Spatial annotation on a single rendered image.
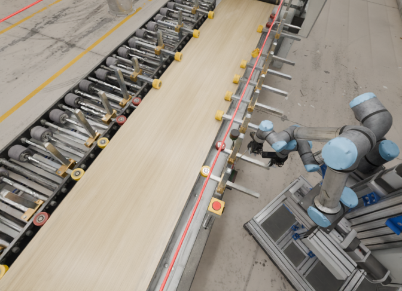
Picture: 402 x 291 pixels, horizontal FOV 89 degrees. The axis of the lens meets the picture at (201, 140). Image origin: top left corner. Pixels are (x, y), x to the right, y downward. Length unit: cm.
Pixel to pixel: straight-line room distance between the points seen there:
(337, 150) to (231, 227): 162
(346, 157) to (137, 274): 117
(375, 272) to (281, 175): 139
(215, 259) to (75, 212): 135
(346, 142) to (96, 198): 140
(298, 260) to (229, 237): 64
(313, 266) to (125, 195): 172
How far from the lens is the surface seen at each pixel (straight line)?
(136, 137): 166
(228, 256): 230
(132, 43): 270
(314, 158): 138
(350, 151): 94
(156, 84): 193
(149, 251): 138
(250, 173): 258
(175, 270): 164
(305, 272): 230
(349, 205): 132
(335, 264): 157
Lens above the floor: 226
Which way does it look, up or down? 57 degrees down
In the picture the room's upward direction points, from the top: 7 degrees clockwise
